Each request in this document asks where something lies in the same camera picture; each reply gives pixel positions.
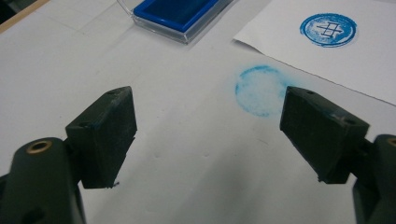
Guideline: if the white paper sheet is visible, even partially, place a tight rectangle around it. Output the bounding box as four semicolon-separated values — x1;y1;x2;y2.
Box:
233;0;396;106

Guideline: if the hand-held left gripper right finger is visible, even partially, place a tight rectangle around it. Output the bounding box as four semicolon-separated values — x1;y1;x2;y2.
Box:
279;86;371;185

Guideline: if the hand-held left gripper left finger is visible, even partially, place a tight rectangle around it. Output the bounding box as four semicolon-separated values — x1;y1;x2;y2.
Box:
64;86;138;189

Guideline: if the large white board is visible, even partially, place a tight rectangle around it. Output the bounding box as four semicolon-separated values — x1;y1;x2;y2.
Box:
0;0;396;224

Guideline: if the blue ink pad clear case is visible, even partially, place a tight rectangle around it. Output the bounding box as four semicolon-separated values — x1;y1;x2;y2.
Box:
116;0;234;45

